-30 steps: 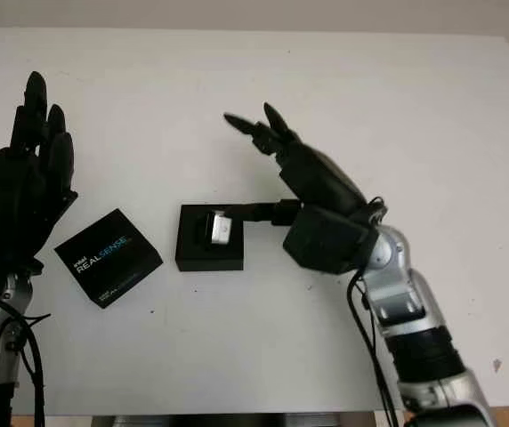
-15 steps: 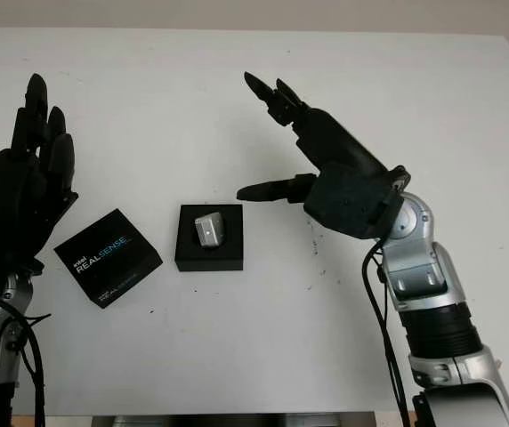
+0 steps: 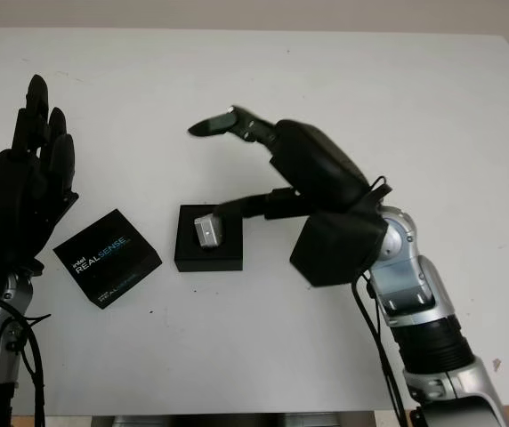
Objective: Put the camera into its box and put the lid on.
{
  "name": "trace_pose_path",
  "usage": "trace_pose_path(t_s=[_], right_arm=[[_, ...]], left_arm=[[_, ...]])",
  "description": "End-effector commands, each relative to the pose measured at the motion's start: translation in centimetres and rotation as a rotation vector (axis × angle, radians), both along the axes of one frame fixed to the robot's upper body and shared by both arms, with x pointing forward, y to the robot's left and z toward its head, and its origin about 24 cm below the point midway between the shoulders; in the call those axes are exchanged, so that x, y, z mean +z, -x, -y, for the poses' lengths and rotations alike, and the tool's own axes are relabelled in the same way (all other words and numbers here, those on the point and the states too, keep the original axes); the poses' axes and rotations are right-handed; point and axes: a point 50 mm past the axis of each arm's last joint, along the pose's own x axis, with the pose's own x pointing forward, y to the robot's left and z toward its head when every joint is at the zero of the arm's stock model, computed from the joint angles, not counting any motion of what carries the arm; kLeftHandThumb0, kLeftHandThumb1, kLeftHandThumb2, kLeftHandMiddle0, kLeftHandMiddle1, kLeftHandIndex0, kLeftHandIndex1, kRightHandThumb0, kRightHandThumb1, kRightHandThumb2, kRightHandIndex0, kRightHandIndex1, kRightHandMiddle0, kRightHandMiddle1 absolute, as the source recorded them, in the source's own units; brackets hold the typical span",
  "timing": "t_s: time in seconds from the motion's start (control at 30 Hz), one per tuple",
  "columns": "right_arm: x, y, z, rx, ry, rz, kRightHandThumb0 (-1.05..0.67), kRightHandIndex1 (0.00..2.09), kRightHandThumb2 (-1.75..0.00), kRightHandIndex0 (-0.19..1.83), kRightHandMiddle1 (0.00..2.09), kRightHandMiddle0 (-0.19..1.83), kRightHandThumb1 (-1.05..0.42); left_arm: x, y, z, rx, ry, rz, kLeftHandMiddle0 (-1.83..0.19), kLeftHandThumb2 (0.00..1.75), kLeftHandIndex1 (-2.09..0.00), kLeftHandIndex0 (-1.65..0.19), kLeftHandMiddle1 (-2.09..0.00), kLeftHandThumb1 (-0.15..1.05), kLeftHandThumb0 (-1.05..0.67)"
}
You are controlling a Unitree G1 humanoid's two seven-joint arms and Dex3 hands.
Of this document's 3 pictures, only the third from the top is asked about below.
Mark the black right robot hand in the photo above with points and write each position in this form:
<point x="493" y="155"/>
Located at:
<point x="321" y="169"/>

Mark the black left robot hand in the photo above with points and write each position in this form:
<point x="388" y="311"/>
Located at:
<point x="23" y="191"/>

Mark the black RealSense box lid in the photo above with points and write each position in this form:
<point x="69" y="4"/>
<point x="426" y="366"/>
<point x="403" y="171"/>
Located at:
<point x="107" y="258"/>

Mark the silver RealSense depth camera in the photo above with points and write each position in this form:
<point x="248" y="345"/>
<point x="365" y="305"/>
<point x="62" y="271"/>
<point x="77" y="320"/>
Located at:
<point x="207" y="233"/>

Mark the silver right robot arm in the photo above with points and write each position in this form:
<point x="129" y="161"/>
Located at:
<point x="432" y="320"/>

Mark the black box base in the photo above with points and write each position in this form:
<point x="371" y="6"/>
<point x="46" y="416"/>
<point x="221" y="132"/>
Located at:
<point x="207" y="262"/>

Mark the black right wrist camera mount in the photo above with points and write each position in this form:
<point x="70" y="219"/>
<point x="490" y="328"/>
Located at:
<point x="334" y="249"/>

